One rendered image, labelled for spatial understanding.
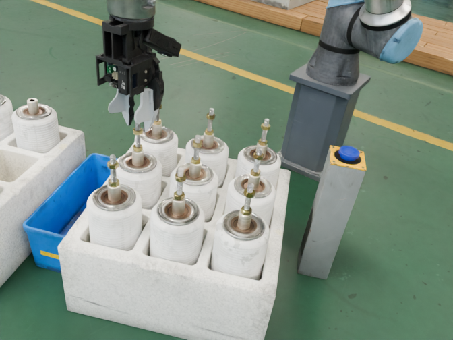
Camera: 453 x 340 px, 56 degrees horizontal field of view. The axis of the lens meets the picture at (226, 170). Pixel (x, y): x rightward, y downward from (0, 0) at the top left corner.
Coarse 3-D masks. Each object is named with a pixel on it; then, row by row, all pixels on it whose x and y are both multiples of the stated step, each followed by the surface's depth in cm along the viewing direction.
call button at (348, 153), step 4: (340, 148) 85; (344, 148) 85; (348, 148) 85; (352, 148) 85; (340, 152) 84; (344, 152) 84; (348, 152) 84; (352, 152) 84; (356, 152) 84; (340, 156) 85; (344, 156) 84; (348, 156) 83; (352, 156) 83; (356, 156) 83; (348, 160) 84; (352, 160) 84
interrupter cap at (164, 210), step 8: (168, 200) 78; (192, 200) 78; (160, 208) 76; (168, 208) 76; (192, 208) 76; (160, 216) 74; (168, 216) 74; (176, 216) 75; (184, 216) 75; (192, 216) 75; (176, 224) 73; (184, 224) 73
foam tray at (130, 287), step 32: (224, 192) 94; (64, 256) 77; (96, 256) 75; (128, 256) 75; (64, 288) 82; (96, 288) 80; (128, 288) 78; (160, 288) 76; (192, 288) 75; (224, 288) 73; (256, 288) 73; (128, 320) 83; (160, 320) 82; (192, 320) 80; (224, 320) 78; (256, 320) 76
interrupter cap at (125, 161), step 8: (128, 152) 89; (144, 152) 89; (120, 160) 86; (128, 160) 87; (144, 160) 88; (152, 160) 88; (128, 168) 84; (136, 168) 85; (144, 168) 85; (152, 168) 85
